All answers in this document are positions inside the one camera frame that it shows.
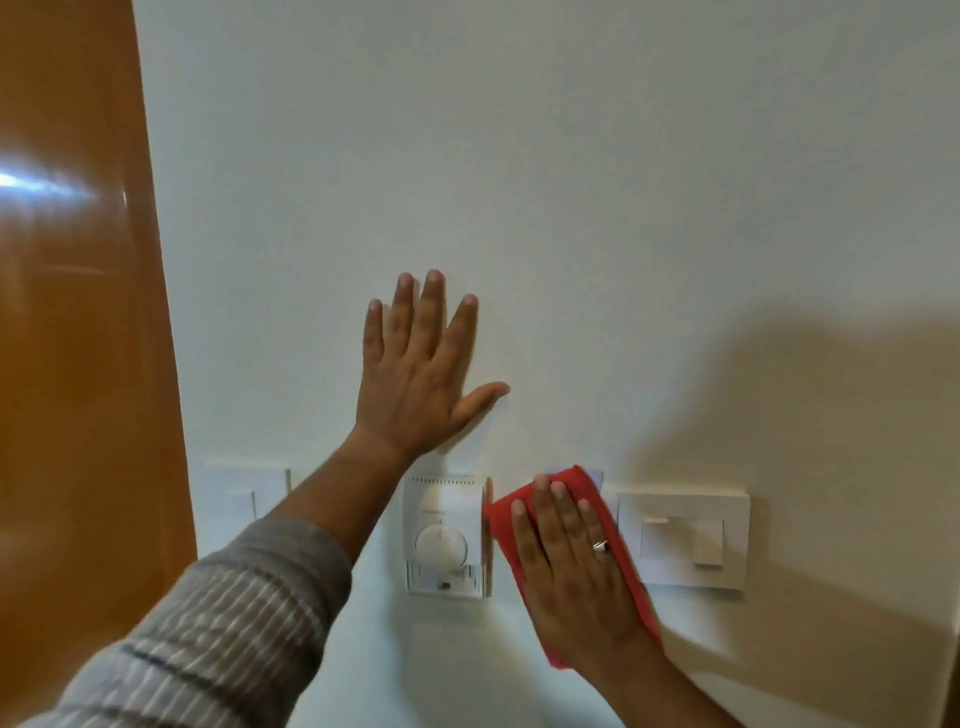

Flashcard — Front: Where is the white dial thermostat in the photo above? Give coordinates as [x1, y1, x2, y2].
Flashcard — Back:
[402, 473, 492, 600]

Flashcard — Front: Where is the person's right forearm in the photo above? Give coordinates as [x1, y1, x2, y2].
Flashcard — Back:
[577, 633, 744, 728]

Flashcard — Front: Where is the person's left hand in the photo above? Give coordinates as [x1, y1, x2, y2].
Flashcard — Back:
[353, 269, 512, 461]

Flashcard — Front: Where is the brown wooden door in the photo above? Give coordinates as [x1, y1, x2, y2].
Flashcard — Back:
[0, 0, 198, 728]

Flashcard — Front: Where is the red cleaning cloth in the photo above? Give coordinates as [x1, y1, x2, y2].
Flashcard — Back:
[483, 465, 665, 671]

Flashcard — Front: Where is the person's right hand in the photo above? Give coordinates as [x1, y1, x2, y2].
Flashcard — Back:
[510, 473, 655, 671]

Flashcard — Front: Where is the person's left forearm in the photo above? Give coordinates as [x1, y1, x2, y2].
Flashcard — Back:
[18, 426, 415, 728]

